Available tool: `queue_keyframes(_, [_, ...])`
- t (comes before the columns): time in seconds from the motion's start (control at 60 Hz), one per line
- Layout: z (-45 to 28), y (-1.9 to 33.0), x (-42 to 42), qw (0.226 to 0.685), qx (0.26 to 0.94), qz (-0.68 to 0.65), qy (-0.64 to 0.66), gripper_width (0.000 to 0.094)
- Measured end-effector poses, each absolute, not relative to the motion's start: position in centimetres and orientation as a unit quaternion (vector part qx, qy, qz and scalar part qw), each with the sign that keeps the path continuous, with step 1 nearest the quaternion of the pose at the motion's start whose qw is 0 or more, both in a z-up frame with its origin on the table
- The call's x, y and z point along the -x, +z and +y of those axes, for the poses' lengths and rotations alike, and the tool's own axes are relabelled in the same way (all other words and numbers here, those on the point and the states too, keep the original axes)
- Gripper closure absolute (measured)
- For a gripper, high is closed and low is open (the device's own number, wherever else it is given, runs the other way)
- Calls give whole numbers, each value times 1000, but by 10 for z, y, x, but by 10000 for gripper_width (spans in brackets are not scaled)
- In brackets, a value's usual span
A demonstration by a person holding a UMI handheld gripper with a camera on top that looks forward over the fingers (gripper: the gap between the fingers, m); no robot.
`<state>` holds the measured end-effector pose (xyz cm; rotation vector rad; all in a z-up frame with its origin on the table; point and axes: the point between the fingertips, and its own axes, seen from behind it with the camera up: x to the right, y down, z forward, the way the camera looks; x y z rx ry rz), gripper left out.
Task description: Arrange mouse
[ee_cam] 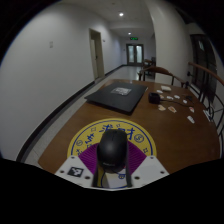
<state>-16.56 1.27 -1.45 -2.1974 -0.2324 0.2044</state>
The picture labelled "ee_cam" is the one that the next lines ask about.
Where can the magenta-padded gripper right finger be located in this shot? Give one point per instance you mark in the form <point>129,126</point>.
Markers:
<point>151,170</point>

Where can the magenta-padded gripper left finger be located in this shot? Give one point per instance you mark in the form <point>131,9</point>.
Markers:
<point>71,166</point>

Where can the black computer mouse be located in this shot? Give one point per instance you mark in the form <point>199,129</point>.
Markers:
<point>112,150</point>

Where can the round yellow cartoon mouse pad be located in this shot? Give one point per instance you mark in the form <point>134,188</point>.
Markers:
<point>100,128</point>

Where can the small white card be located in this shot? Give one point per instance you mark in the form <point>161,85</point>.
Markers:
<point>170,97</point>
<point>172,109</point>
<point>190,119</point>
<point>161,107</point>
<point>191,109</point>

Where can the small black box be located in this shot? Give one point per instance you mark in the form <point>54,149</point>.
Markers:
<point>154,98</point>

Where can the closed black laptop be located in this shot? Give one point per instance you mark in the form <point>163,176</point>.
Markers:
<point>116,98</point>

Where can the small white box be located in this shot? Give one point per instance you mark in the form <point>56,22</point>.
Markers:
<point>165,88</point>

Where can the wooden armchair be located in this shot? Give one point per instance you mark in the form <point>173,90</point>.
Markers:
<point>160,70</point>

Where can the black railing with wooden handrail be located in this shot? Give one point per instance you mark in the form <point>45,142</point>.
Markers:
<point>210,86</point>

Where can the white side door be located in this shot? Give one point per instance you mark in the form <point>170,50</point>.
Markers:
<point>96,56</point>

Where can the dark window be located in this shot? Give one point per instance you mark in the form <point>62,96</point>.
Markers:
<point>203,66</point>

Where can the glass double door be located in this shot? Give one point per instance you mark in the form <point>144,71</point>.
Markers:
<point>135,54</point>

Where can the green exit sign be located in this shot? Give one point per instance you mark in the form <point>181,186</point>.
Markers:
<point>134,38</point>

